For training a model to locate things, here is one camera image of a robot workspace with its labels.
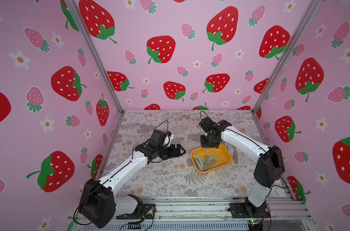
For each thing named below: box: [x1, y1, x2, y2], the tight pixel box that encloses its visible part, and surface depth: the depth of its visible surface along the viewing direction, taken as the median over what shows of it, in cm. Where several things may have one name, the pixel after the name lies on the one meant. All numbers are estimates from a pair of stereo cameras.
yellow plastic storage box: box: [190, 143, 232, 175], surface depth 95 cm
